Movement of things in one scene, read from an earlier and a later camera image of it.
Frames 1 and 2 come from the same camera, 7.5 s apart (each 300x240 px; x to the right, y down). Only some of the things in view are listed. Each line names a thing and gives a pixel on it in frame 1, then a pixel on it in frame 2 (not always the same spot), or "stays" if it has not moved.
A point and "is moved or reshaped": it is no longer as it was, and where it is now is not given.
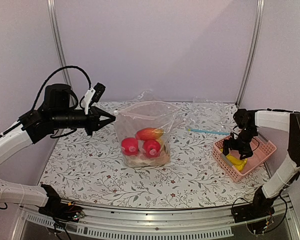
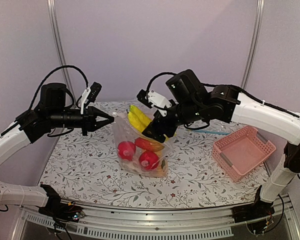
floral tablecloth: x=90 y=169 stays
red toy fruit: x=129 y=146 is moved or reshaped
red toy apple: x=152 y=148 → x=148 y=160
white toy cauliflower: x=140 y=160 → x=134 y=165
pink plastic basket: x=262 y=149 stays
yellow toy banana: x=239 y=164 → x=138 y=120
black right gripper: x=247 y=151 → x=157 y=122
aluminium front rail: x=206 y=222 stays
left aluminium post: x=55 y=19 stays
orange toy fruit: x=149 y=134 is moved or reshaped
